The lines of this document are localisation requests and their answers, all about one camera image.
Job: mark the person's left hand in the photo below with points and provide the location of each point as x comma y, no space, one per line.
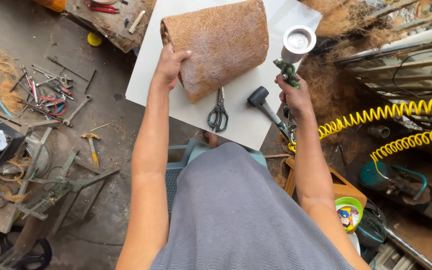
167,67

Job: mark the person's right hand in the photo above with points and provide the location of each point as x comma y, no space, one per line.
297,100

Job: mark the green spray gun metal cup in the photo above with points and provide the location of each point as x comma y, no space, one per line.
297,43

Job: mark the brown coir fibre mat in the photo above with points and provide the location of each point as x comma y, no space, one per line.
223,41

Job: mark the heap of coir fibre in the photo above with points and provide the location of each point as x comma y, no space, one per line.
332,86

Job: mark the black rubber mallet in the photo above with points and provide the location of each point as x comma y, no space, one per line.
258,96

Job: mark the white square board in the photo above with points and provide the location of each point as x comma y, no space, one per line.
246,120

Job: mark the wooden workbench with tools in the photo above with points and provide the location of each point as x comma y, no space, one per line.
111,24

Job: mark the yellow round disc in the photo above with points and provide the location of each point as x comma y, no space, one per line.
94,39

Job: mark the person's foot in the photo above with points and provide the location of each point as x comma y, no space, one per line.
211,138

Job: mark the short metal pipe piece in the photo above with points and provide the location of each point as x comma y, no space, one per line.
379,131

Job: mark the orange wooden stool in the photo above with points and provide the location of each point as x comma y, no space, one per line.
345,187

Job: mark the silver open end wrench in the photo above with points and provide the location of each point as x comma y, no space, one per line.
77,110

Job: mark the teal air compressor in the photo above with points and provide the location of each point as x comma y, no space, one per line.
375,176

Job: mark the blue plastic stool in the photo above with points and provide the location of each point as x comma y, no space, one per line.
176,176

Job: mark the metal grille rack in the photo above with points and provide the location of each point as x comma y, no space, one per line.
407,71

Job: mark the heap of hand tools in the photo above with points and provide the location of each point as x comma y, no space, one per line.
47,84

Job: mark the green rimmed cartoon bowl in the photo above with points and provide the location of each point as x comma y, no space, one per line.
349,215

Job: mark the person's grey striped shirt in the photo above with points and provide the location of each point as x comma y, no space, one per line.
238,217

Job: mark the orange plastic container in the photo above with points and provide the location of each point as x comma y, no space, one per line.
51,4

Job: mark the round metal saw blade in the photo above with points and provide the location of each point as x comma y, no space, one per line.
42,159

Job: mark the loose coir fibre clump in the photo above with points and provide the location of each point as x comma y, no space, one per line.
8,93

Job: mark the chrome metal tube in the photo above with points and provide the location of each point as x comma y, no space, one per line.
411,249

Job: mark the black wheel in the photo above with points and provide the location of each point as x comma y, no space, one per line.
38,255

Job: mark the rusty metal frame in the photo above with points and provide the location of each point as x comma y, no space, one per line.
51,191

